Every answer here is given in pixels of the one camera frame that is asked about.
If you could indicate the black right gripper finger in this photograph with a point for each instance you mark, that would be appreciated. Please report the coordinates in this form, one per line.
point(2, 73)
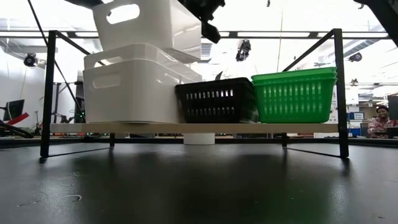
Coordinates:
point(211, 32)

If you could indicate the black slotted plastic basket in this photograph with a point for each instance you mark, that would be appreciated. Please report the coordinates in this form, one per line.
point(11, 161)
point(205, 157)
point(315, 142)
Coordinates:
point(217, 103)

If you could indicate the overhead light bar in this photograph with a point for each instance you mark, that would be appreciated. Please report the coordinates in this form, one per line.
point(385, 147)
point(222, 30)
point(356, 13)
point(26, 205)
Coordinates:
point(233, 34)

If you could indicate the black table mat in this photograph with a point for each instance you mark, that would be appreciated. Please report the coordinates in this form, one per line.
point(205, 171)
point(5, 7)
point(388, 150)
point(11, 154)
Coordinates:
point(199, 193)

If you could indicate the blue storage crate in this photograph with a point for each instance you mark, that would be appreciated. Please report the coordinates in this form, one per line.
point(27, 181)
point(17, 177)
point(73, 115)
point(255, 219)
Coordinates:
point(357, 132)

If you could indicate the person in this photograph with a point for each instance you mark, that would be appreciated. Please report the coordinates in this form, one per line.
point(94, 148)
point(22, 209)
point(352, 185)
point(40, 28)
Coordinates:
point(381, 124)

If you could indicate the black computer monitor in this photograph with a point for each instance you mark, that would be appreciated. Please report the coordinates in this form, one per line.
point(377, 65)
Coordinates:
point(14, 109)
point(393, 107)

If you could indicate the red object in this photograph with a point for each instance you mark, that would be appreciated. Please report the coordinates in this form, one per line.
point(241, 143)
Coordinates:
point(18, 119)

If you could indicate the black ceiling-mounted camera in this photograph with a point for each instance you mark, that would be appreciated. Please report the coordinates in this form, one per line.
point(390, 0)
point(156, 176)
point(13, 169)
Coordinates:
point(30, 59)
point(356, 57)
point(243, 51)

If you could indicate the wooden shelf black frame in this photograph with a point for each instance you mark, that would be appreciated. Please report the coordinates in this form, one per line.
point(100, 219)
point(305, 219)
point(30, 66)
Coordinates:
point(217, 128)

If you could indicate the black rig frame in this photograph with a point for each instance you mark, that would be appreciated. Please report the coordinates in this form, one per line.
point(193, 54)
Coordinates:
point(248, 141)

